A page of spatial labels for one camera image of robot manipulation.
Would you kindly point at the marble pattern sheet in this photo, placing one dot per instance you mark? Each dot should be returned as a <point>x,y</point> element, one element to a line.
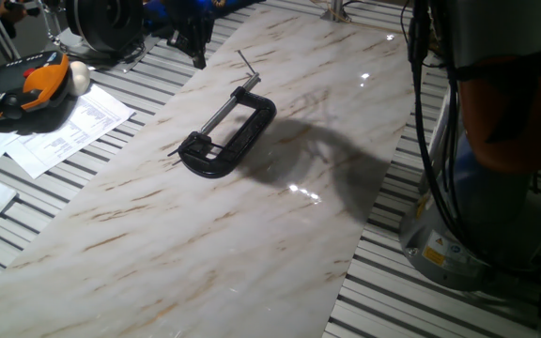
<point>205,244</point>

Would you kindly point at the person's hand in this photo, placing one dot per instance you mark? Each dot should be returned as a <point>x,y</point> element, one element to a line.
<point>11,10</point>

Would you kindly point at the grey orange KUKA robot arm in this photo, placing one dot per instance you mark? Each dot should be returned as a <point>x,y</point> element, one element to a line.
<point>491,206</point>

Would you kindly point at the aluminium post with foot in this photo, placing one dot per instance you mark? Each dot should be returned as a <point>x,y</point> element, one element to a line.
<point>336,9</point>

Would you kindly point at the blue cloth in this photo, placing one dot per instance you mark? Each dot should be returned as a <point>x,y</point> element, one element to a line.
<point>154,16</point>

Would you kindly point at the black C-clamp with steel screw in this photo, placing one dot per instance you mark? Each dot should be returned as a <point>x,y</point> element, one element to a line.
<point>247,131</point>

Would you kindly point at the white egg-shaped ball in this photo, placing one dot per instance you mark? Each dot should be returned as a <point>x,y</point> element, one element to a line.
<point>79,77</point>

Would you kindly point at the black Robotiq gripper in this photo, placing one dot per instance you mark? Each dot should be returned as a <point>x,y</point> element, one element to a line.
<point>190,19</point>

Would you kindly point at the orange black teach pendant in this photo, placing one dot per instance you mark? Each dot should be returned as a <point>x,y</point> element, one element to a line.
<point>31,84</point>

